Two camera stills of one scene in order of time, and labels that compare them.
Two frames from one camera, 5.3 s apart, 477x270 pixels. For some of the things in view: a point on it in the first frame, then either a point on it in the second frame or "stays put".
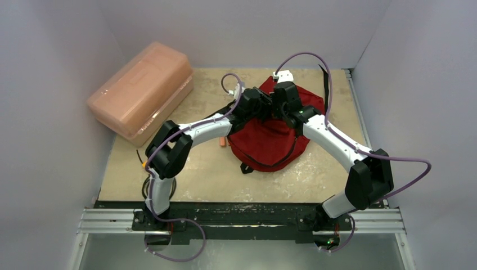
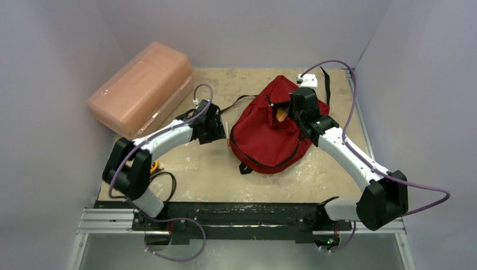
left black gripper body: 263,107 -> 214,130
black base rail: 236,220 stays put
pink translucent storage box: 144,93 stays put
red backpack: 266,143 stays put
